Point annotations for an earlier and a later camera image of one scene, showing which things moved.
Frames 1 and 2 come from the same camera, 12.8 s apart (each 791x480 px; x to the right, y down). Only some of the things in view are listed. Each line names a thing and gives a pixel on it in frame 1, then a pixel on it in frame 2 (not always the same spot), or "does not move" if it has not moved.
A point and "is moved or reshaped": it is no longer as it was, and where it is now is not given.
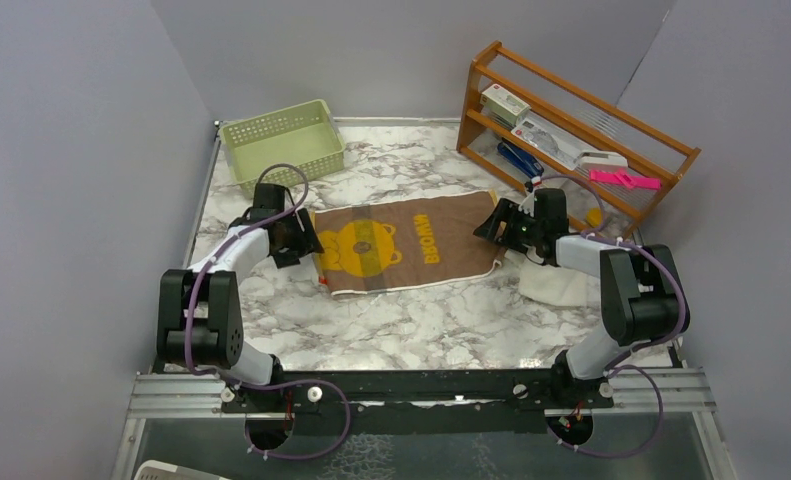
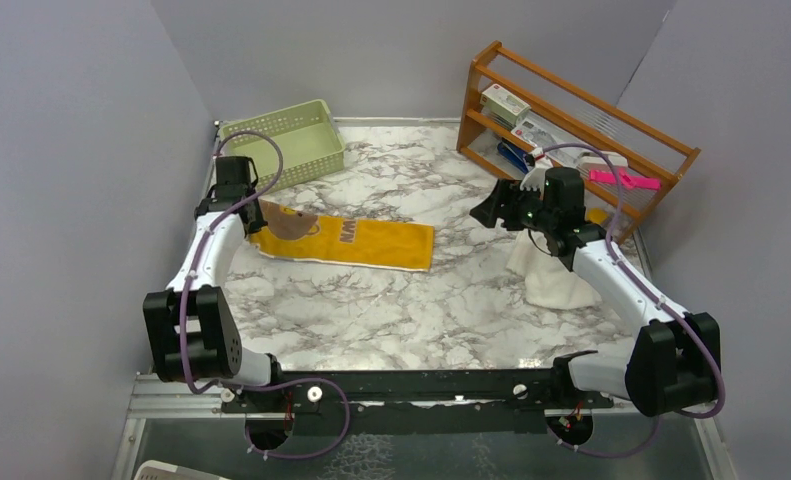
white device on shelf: [603, 161] does not move
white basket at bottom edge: [157, 470] does not move
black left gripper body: [290, 237] → [260, 222]
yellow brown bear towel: [393, 245] is moved or reshaped
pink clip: [626, 179] does not move
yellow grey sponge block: [594, 216] does not move
